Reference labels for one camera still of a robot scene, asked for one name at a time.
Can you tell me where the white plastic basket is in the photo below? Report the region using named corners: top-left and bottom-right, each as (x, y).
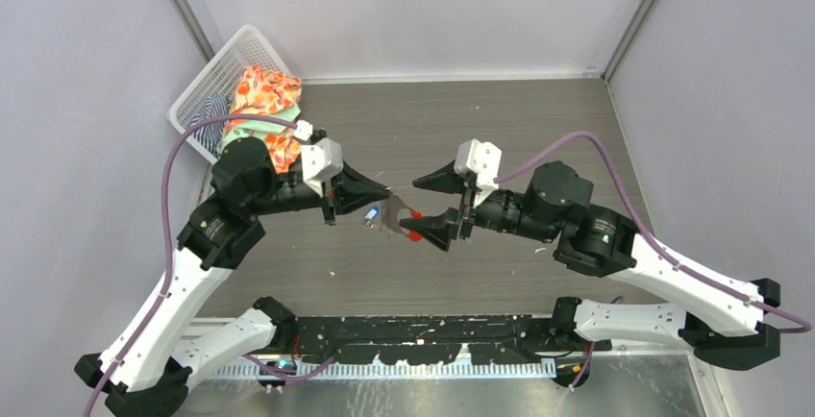
top-left (168, 25), bottom-right (294, 163)

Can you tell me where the red handled metal keyring holder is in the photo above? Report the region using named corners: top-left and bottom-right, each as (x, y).
top-left (377, 192), bottom-right (422, 242)

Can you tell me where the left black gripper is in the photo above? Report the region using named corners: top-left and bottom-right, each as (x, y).
top-left (248, 157), bottom-right (390, 225)

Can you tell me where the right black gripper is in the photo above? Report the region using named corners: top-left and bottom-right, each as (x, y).
top-left (398, 156), bottom-right (557, 250)

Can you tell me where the orange floral cloth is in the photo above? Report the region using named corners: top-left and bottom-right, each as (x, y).
top-left (229, 65), bottom-right (302, 173)

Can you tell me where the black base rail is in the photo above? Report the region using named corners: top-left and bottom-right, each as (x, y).
top-left (259, 314), bottom-right (588, 365)

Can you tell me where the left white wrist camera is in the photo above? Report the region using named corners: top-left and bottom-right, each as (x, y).
top-left (301, 137), bottom-right (344, 197)

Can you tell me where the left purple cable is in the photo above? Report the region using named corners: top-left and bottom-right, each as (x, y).
top-left (81, 113), bottom-right (313, 417)

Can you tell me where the mint green cloth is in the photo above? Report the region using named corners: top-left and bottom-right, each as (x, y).
top-left (216, 119), bottom-right (297, 154)

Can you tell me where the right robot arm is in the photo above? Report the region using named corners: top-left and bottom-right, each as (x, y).
top-left (400, 161), bottom-right (780, 371)

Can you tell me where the blue tagged key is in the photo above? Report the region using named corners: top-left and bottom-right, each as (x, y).
top-left (362, 206), bottom-right (382, 229)

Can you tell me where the blue striped cloth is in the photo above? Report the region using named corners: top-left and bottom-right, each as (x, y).
top-left (188, 94), bottom-right (231, 151)

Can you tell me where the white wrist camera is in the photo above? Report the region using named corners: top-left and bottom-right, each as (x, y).
top-left (454, 138), bottom-right (502, 207)
top-left (301, 137), bottom-right (344, 197)

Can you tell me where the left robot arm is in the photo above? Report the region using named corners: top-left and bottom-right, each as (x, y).
top-left (75, 137), bottom-right (390, 416)

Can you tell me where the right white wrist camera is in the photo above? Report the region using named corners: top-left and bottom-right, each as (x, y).
top-left (454, 138), bottom-right (502, 207)

